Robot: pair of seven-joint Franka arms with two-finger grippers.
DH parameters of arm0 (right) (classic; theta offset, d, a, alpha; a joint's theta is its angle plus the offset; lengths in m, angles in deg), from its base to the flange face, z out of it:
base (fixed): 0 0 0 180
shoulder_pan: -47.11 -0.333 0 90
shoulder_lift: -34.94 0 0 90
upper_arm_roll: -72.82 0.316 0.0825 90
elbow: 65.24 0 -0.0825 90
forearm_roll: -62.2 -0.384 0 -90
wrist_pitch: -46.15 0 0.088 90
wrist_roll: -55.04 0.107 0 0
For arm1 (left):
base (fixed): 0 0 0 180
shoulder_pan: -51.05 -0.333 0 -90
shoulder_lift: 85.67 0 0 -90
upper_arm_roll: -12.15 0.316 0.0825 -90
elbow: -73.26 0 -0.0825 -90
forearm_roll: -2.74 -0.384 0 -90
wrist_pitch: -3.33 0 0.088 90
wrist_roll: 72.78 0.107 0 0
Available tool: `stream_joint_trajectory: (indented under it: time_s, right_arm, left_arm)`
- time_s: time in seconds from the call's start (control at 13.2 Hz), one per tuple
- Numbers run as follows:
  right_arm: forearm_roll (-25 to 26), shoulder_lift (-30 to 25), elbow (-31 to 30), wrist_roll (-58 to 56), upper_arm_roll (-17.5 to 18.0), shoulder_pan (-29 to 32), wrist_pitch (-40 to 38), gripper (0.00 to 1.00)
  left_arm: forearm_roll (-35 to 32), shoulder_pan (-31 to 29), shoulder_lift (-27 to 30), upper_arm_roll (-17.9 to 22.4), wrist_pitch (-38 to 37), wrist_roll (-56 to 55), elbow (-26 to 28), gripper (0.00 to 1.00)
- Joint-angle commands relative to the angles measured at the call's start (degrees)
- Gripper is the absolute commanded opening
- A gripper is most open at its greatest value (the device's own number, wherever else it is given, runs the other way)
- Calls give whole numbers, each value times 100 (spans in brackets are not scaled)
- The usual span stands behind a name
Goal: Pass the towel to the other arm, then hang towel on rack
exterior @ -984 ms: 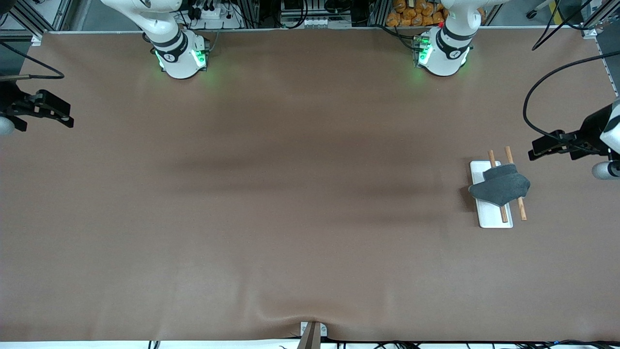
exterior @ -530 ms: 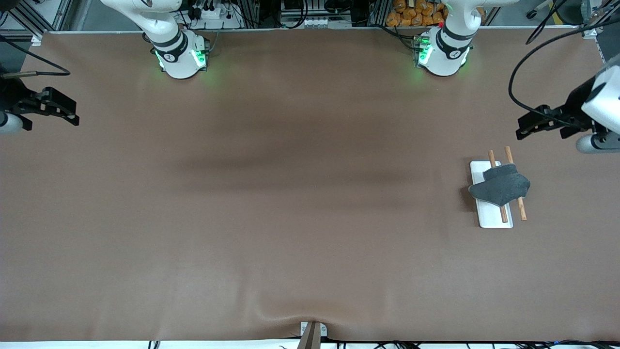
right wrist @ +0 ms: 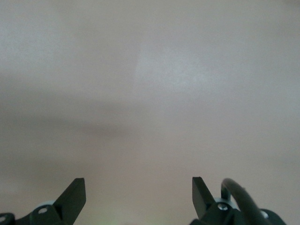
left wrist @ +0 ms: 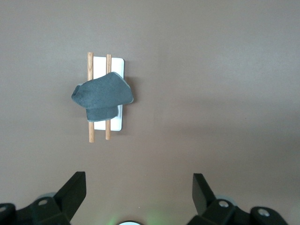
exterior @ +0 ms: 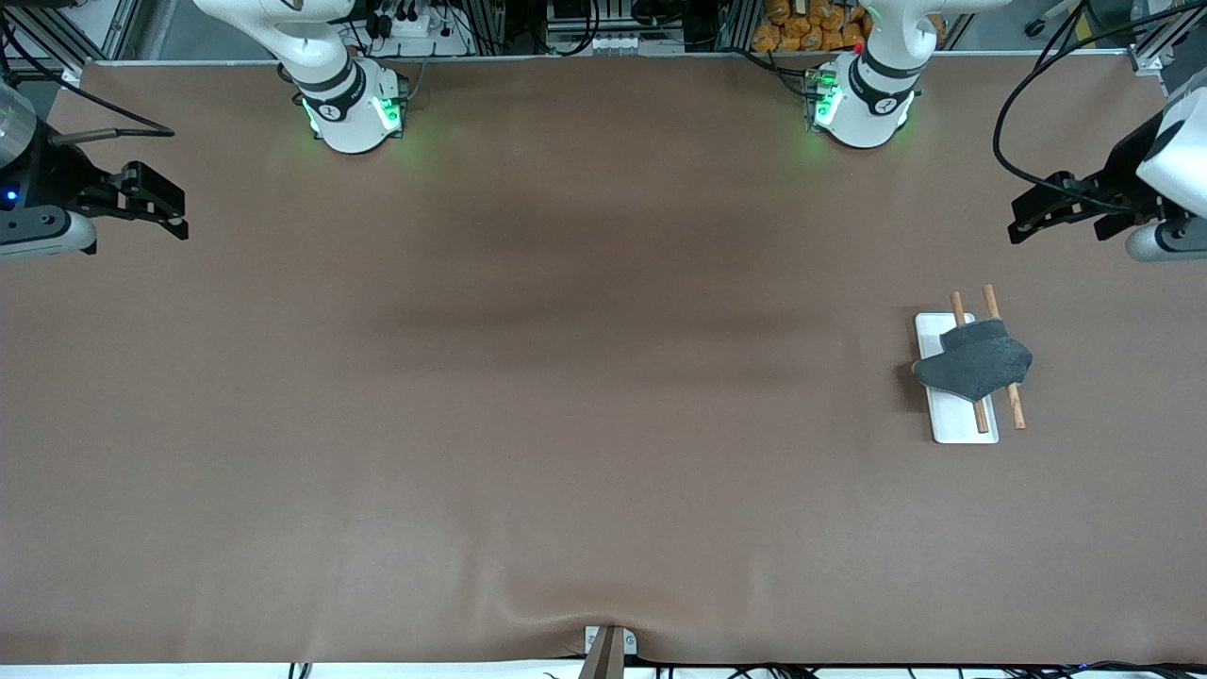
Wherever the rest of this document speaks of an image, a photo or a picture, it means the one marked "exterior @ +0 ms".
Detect white connector block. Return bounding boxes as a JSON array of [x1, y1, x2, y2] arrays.
[[545, 26, 653, 58]]

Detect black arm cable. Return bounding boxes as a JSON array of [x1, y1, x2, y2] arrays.
[[0, 19, 176, 142], [992, 0, 1207, 213]]

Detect grey and purple towel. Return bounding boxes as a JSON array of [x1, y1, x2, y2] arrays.
[[911, 319, 1034, 404]]

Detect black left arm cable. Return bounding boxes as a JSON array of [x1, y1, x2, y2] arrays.
[[992, 0, 1207, 213]]

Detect white rack with wooden bars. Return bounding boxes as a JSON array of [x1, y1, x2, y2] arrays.
[[914, 284, 1028, 445]]

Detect pile of orange objects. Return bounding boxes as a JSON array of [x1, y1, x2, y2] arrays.
[[752, 0, 947, 54]]

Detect white power strip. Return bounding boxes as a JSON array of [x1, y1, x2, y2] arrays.
[[363, 0, 469, 58]]

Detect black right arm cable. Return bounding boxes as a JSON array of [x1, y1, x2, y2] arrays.
[[0, 19, 176, 142]]

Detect aluminium frame profile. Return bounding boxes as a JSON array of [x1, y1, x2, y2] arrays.
[[0, 0, 144, 65], [1127, 0, 1207, 75]]

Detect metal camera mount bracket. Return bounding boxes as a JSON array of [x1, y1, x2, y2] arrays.
[[583, 624, 638, 679]]

